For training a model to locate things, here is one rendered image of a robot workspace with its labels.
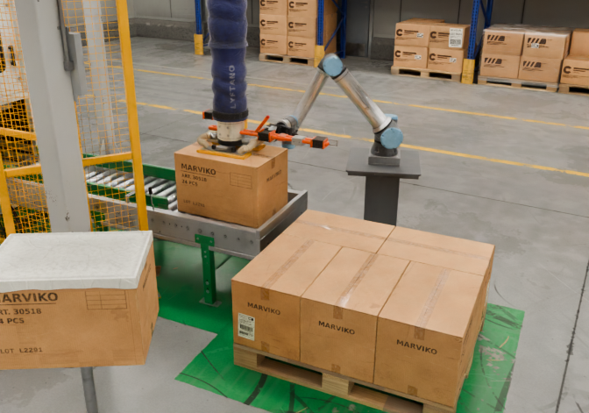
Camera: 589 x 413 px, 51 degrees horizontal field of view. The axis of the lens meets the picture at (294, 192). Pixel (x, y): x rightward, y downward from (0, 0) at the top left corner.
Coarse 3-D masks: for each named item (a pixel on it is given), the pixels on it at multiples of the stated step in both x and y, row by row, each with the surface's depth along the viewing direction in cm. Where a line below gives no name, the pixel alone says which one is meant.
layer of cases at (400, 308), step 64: (256, 256) 346; (320, 256) 346; (384, 256) 346; (448, 256) 346; (256, 320) 325; (320, 320) 307; (384, 320) 291; (448, 320) 288; (384, 384) 304; (448, 384) 288
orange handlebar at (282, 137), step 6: (210, 126) 389; (216, 126) 391; (240, 132) 381; (246, 132) 379; (252, 132) 378; (276, 138) 372; (282, 138) 370; (288, 138) 369; (306, 138) 369; (324, 144) 360
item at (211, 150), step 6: (198, 150) 385; (204, 150) 384; (210, 150) 382; (216, 150) 382; (222, 150) 382; (228, 150) 382; (234, 150) 378; (228, 156) 377; (234, 156) 375; (240, 156) 374; (246, 156) 375
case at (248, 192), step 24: (192, 144) 401; (192, 168) 383; (216, 168) 375; (240, 168) 367; (264, 168) 369; (192, 192) 390; (216, 192) 381; (240, 192) 373; (264, 192) 374; (216, 216) 387; (240, 216) 379; (264, 216) 380
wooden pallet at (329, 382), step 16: (240, 352) 338; (256, 352) 333; (256, 368) 337; (272, 368) 336; (288, 368) 336; (320, 368) 318; (304, 384) 326; (320, 384) 325; (336, 384) 317; (352, 384) 321; (368, 384) 308; (352, 400) 316; (368, 400) 314; (384, 400) 314; (400, 400) 314; (416, 400) 299
